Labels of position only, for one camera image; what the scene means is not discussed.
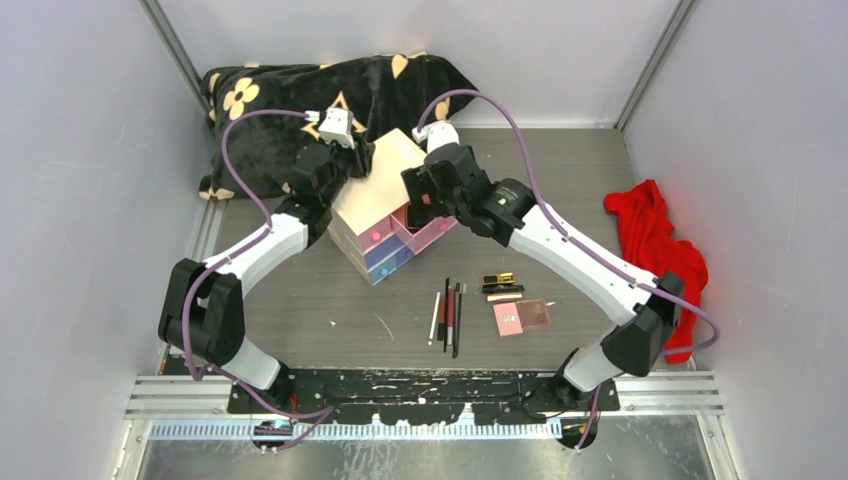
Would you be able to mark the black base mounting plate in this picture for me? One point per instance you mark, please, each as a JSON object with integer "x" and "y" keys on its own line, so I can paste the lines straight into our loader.
{"x": 428, "y": 397}

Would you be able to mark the rose gold lipstick tube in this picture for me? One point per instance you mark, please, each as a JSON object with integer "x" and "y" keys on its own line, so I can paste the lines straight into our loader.
{"x": 504, "y": 297}

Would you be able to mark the pink square compact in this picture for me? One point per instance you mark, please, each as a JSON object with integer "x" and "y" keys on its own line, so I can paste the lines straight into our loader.
{"x": 507, "y": 319}

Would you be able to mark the black floral plush blanket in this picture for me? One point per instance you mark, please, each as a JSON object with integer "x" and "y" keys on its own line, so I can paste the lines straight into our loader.
{"x": 255, "y": 110}

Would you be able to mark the pastel mini drawer organizer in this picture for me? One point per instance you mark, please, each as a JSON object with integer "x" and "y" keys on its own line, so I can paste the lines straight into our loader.
{"x": 370, "y": 222}

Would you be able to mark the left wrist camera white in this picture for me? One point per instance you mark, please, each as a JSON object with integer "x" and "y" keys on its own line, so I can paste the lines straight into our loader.
{"x": 336, "y": 126}

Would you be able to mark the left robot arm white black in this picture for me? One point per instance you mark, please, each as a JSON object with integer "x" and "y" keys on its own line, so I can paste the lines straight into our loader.
{"x": 203, "y": 310}

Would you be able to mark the aluminium slotted rail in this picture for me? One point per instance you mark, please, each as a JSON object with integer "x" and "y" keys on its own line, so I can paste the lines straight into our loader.
{"x": 256, "y": 429}

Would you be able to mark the white makeup pencil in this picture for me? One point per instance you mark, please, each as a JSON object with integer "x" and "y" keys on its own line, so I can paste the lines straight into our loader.
{"x": 435, "y": 319}

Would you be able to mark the black round compact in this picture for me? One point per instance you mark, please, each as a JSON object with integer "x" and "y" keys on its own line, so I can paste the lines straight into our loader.
{"x": 417, "y": 217}

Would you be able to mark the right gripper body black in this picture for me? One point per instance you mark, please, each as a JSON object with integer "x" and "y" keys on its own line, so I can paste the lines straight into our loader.
{"x": 448, "y": 207}

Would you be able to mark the gold black lipstick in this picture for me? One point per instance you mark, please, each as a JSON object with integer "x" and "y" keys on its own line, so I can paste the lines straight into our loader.
{"x": 503, "y": 278}

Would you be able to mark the red cloth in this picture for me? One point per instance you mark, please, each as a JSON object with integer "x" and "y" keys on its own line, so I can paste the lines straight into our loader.
{"x": 645, "y": 234}

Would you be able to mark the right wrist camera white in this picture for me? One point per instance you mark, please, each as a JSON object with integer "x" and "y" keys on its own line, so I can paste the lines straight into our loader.
{"x": 435, "y": 135}

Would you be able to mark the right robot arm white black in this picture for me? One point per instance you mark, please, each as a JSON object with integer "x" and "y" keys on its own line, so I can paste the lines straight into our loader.
{"x": 640, "y": 304}

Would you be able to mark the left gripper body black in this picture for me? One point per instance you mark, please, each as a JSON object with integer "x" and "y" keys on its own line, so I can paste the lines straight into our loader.
{"x": 343, "y": 161}

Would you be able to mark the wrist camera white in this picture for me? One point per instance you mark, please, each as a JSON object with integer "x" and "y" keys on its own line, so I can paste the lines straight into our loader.
{"x": 336, "y": 126}
{"x": 435, "y": 135}

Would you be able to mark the brown eyeshadow palette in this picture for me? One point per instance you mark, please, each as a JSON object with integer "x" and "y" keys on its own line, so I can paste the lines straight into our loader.
{"x": 534, "y": 314}

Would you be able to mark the red makeup pencil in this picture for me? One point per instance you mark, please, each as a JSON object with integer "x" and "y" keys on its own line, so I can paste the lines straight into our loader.
{"x": 451, "y": 314}

